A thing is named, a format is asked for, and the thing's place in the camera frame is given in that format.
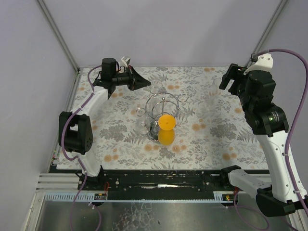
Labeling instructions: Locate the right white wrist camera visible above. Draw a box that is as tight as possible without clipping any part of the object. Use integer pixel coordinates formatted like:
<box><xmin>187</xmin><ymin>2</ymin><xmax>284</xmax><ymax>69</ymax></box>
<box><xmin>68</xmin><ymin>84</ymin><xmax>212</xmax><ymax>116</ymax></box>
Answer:
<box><xmin>244</xmin><ymin>53</ymin><xmax>273</xmax><ymax>75</ymax></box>

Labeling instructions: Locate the orange plastic wine glass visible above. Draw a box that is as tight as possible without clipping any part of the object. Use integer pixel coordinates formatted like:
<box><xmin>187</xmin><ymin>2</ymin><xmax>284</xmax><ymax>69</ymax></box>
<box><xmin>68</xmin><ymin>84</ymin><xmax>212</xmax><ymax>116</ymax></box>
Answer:
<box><xmin>158</xmin><ymin>114</ymin><xmax>176</xmax><ymax>146</ymax></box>

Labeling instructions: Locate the chrome wire wine glass rack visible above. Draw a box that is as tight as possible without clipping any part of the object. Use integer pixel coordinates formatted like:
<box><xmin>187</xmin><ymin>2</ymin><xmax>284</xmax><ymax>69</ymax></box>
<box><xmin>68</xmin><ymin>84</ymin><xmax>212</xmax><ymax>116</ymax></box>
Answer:
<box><xmin>145</xmin><ymin>91</ymin><xmax>188</xmax><ymax>142</ymax></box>

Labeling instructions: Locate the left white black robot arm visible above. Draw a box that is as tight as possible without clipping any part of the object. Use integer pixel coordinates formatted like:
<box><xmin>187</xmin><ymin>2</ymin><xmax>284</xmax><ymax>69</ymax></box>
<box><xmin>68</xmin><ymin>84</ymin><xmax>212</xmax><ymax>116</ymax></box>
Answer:
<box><xmin>58</xmin><ymin>56</ymin><xmax>151</xmax><ymax>177</ymax></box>

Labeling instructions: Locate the floral patterned table mat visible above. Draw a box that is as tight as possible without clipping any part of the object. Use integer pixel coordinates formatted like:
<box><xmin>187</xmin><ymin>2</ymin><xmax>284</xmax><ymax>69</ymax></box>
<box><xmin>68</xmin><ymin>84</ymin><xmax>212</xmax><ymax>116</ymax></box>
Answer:
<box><xmin>56</xmin><ymin>66</ymin><xmax>270</xmax><ymax>170</ymax></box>

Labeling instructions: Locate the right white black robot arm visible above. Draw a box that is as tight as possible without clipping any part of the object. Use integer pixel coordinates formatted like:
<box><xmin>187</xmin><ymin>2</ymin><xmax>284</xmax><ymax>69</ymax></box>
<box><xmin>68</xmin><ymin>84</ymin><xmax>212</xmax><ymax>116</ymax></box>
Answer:
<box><xmin>219</xmin><ymin>64</ymin><xmax>308</xmax><ymax>217</ymax></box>

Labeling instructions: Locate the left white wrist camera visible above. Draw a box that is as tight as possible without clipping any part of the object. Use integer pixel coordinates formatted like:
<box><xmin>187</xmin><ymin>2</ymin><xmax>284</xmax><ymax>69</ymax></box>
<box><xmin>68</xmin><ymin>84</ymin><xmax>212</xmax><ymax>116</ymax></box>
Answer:
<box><xmin>121</xmin><ymin>56</ymin><xmax>130</xmax><ymax>68</ymax></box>

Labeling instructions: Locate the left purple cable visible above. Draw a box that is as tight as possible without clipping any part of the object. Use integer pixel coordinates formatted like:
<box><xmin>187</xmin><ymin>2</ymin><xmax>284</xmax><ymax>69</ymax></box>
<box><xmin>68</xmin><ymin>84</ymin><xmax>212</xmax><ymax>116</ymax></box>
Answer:
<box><xmin>59</xmin><ymin>64</ymin><xmax>103</xmax><ymax>231</ymax></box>

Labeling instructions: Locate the white slotted cable duct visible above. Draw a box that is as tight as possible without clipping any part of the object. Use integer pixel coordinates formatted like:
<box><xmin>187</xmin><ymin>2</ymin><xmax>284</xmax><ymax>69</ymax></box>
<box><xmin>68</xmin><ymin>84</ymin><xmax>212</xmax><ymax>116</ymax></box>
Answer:
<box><xmin>45</xmin><ymin>191</ymin><xmax>234</xmax><ymax>204</ymax></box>

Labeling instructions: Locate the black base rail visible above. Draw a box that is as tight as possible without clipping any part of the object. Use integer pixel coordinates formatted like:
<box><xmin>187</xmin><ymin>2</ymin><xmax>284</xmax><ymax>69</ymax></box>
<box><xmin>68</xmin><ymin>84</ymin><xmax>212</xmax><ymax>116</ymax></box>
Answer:
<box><xmin>77</xmin><ymin>170</ymin><xmax>235</xmax><ymax>198</ymax></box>

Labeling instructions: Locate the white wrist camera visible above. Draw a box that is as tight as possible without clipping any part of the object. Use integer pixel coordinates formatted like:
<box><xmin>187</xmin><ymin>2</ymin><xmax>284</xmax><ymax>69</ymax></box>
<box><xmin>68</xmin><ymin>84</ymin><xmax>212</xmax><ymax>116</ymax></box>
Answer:
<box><xmin>121</xmin><ymin>56</ymin><xmax>130</xmax><ymax>68</ymax></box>
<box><xmin>244</xmin><ymin>53</ymin><xmax>273</xmax><ymax>75</ymax></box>

